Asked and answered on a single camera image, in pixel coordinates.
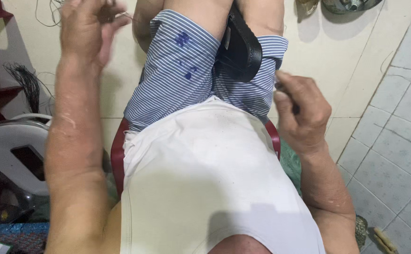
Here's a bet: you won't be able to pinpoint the red plastic chair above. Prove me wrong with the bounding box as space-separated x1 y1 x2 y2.
110 118 281 198

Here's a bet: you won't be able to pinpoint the white sleeveless shirt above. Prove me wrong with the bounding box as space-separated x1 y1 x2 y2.
120 95 328 254

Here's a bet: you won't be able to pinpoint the person's right hand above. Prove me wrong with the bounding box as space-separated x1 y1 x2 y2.
273 71 332 156

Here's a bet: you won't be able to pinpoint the thin loose thread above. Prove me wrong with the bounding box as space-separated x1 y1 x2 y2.
35 0 65 27

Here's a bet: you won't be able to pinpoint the person's left hand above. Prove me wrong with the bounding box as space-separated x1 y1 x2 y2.
60 0 133 71

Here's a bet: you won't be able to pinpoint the person's right leg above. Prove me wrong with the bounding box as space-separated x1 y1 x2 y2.
235 0 285 37

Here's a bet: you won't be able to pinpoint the white plastic appliance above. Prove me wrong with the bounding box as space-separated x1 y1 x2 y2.
0 114 52 197

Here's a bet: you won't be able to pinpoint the metal bowl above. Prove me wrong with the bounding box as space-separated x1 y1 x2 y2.
321 0 383 15

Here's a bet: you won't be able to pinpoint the bundle of black threads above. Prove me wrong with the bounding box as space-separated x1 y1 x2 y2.
4 63 55 114

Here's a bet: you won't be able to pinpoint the person's leg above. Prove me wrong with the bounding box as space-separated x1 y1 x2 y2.
235 0 285 37
133 0 234 53

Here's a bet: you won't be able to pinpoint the blue patterned mat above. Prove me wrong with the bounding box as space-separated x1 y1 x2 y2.
0 222 50 254

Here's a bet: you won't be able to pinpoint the green cloth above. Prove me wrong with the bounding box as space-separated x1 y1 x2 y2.
280 139 303 197

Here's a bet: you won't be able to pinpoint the blue striped shorts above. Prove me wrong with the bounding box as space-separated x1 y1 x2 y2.
124 9 289 132

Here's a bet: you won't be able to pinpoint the black rubber sandal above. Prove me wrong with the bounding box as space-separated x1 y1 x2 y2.
214 2 263 83

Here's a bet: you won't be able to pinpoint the person's left leg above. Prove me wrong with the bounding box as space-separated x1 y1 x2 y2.
133 0 234 53

